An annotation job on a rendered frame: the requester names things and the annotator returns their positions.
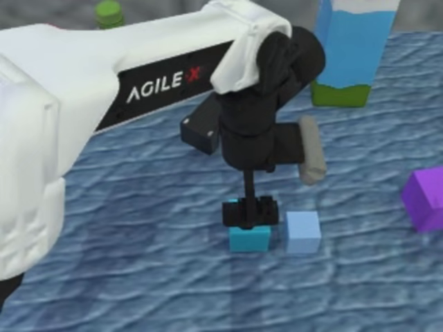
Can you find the cyan cube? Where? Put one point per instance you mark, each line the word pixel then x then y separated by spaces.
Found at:
pixel 249 238

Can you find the light blue cube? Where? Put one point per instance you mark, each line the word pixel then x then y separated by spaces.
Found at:
pixel 304 231

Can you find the purple cube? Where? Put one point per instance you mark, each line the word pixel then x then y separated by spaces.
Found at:
pixel 427 200

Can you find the blue and green carton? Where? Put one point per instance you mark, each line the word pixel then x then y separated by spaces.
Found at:
pixel 349 45

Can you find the green bottle cap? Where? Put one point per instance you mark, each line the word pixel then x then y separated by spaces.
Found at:
pixel 110 14

